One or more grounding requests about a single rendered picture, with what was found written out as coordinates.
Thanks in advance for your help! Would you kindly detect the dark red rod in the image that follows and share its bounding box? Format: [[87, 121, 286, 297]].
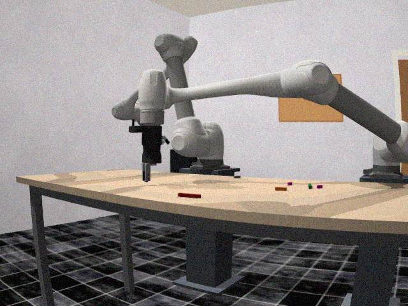
[[178, 193, 201, 198]]

